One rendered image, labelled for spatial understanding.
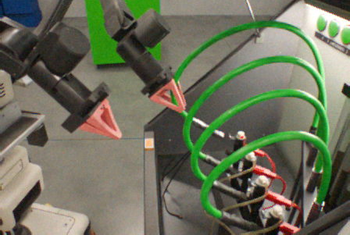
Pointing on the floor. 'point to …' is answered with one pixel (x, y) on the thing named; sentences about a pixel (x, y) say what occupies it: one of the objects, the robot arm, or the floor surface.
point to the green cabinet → (102, 41)
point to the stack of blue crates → (19, 2)
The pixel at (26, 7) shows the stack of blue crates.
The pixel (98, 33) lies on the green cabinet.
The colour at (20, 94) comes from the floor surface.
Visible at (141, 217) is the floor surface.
